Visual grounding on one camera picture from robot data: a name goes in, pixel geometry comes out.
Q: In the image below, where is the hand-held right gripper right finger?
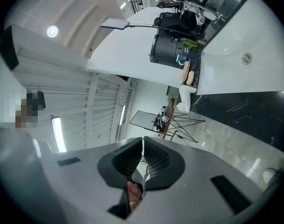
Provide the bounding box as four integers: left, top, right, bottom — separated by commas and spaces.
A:
130, 136, 274, 224

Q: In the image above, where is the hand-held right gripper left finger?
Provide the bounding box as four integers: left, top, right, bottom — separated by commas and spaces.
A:
38, 137, 143, 224

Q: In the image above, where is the wooden soap dish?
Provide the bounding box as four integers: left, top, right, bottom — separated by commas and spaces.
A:
180, 59, 192, 86

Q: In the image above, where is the white ceramic sink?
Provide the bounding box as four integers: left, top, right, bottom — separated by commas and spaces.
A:
196, 0, 284, 96

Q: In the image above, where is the panel lamp on black arm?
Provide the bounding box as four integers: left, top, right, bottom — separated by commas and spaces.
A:
100, 18, 200, 38

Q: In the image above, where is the beige soap bar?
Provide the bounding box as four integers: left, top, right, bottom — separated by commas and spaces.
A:
187, 70, 196, 85

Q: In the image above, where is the metal sink drain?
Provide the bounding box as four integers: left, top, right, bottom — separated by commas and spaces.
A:
242, 52, 253, 65

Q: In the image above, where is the long tube light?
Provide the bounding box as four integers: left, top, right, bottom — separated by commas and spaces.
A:
51, 116, 67, 153
119, 105, 126, 126

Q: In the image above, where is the black folding stand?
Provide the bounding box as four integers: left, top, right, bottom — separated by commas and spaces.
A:
166, 112, 207, 143

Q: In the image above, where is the black flat board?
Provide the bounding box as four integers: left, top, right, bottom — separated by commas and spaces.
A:
129, 110, 158, 132

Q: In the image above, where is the person's white shoe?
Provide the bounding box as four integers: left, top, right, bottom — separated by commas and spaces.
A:
262, 160, 284, 186

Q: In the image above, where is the person's head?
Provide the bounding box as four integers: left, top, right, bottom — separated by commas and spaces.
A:
0, 90, 46, 135

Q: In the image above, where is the white towel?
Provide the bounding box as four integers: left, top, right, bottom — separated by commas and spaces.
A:
176, 84, 198, 113

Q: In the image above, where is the blue and white mug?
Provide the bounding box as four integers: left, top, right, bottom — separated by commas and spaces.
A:
176, 54, 189, 66

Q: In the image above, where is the round ceiling light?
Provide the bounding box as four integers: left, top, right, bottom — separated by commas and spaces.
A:
46, 25, 59, 38

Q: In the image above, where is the black cylindrical machine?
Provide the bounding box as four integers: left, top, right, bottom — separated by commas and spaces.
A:
149, 33, 200, 68

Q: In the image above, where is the green glass bottle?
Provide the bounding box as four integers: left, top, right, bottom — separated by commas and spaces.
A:
180, 38, 202, 50

